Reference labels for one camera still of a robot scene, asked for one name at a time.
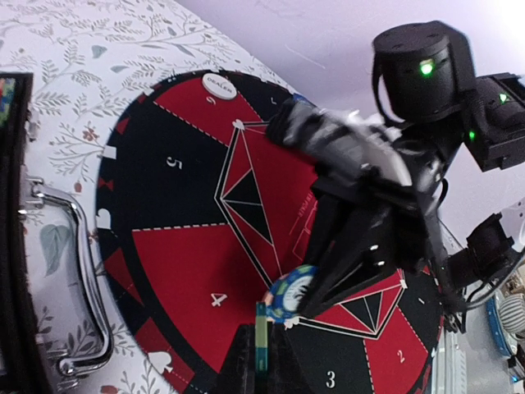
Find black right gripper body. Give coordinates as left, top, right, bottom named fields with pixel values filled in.
left=301, top=164, right=443, bottom=318

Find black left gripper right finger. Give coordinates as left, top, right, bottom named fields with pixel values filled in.
left=267, top=323, right=312, bottom=394

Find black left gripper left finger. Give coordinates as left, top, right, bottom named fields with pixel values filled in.
left=217, top=324, right=256, bottom=394

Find teal poker chip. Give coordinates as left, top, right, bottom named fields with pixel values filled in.
left=254, top=302, right=268, bottom=376

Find blue poker chip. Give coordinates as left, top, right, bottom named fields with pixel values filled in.
left=264, top=264, right=317, bottom=323

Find white dealer button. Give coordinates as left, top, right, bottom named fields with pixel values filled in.
left=202, top=72, right=238, bottom=101

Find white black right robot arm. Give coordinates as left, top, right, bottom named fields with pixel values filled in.
left=285, top=21, right=524, bottom=318

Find round red black poker mat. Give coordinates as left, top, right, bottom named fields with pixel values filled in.
left=96, top=71, right=443, bottom=393

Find open black poker chip case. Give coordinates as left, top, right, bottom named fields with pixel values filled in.
left=1, top=71, right=114, bottom=393

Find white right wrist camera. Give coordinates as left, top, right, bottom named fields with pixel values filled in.
left=266, top=98, right=413, bottom=186

